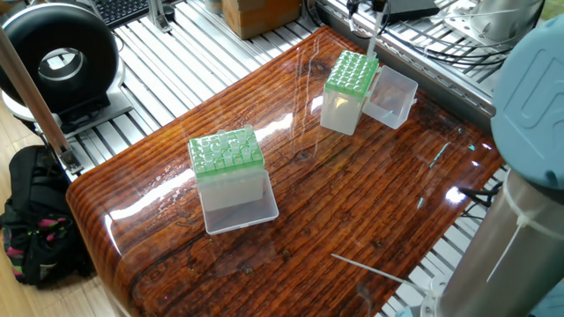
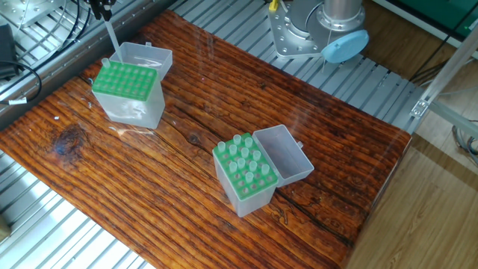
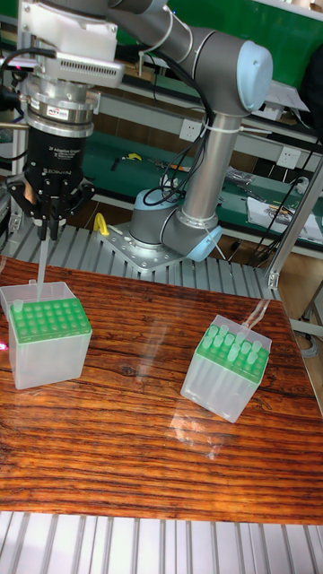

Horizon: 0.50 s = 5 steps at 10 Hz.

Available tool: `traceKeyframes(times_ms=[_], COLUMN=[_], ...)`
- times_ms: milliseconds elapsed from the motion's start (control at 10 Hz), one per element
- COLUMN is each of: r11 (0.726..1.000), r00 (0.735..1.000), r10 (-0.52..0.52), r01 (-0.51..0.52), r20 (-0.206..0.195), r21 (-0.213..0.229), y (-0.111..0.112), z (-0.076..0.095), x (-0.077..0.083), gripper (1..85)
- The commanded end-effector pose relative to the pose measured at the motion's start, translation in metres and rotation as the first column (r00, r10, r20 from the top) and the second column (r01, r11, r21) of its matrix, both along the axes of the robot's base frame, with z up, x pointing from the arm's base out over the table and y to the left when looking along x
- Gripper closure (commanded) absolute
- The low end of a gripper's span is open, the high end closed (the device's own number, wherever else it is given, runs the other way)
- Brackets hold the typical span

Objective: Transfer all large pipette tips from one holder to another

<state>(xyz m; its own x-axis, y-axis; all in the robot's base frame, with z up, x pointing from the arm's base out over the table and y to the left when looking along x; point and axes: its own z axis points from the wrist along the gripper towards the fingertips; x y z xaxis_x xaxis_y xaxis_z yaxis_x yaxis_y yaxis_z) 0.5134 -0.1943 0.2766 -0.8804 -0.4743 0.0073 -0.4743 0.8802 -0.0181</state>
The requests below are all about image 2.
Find silver robot base mount plate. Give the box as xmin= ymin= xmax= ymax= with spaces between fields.
xmin=267 ymin=0 xmax=333 ymax=58

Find clear pipette box green rack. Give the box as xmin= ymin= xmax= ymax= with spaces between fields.
xmin=92 ymin=43 xmax=174 ymax=132
xmin=213 ymin=126 xmax=314 ymax=216

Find aluminium frame profile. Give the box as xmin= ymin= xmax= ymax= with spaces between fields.
xmin=409 ymin=41 xmax=478 ymax=150

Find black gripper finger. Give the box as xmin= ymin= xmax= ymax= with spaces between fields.
xmin=102 ymin=0 xmax=116 ymax=19
xmin=89 ymin=0 xmax=103 ymax=19

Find black cables on frame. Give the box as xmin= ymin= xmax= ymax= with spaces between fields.
xmin=0 ymin=0 xmax=94 ymax=105

